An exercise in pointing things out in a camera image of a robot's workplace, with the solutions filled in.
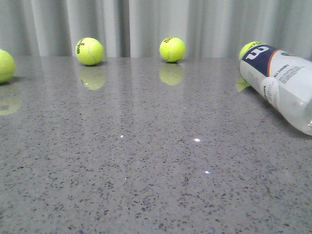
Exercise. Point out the white blue tennis ball can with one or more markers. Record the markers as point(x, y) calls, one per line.
point(283, 80)

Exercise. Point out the centre tennis ball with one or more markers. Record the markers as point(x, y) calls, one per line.
point(172, 49)

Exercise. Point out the tennis ball with Wilson logo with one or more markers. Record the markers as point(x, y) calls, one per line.
point(89, 51)

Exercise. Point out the Roland Garros tennis ball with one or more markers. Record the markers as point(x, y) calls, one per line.
point(247, 46)

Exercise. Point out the far left tennis ball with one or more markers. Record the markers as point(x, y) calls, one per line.
point(7, 66)

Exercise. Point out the grey pleated curtain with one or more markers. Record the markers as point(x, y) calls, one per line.
point(135, 28)

